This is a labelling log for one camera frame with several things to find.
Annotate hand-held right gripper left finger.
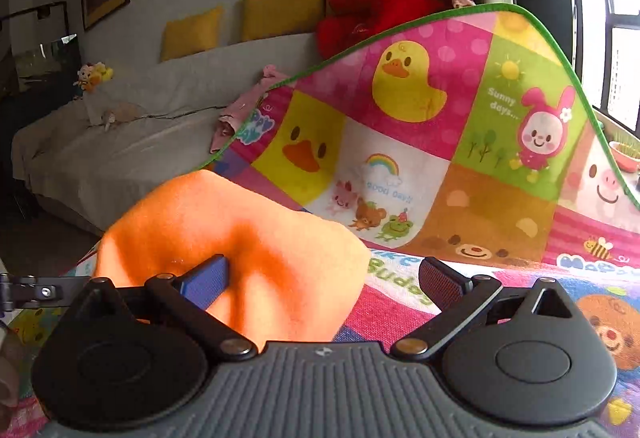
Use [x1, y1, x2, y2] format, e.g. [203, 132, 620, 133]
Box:
[84, 254, 257, 361]

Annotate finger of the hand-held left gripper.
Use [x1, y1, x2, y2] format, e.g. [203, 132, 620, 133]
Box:
[0, 273, 92, 312]

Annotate small beige toy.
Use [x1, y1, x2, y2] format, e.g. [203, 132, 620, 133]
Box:
[99, 102, 144, 130]

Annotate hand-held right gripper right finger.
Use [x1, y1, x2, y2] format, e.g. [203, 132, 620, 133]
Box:
[390, 257, 574, 359]

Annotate orange fleece garment green collar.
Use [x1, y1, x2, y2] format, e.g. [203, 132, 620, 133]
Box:
[92, 169, 372, 345]

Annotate grey white sofa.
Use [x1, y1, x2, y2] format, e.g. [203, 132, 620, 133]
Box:
[10, 0, 516, 239]

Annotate dark cabinet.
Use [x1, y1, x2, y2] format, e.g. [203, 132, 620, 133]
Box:
[0, 0, 84, 120]

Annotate large yellow pillow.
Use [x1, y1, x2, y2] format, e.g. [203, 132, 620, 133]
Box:
[241, 0, 327, 42]

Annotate person's left hand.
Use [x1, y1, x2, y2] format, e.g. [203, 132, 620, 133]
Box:
[0, 320, 26, 421]

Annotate black window frame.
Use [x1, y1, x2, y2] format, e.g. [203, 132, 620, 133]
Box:
[565, 0, 640, 139]

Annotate small yellow plush toys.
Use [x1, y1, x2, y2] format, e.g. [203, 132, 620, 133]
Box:
[73, 61, 115, 95]

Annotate colourful cartoon play mat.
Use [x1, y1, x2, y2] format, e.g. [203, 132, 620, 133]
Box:
[0, 3, 640, 438]

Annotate small yellow pillow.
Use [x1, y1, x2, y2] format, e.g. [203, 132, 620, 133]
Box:
[160, 5, 226, 64]

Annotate small potted green plant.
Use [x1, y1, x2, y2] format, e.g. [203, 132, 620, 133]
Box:
[606, 128, 640, 175]

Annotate pink cloth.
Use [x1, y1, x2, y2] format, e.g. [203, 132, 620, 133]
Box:
[209, 64, 292, 155]

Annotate red plush toy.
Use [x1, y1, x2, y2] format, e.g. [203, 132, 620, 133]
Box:
[315, 0, 477, 62]

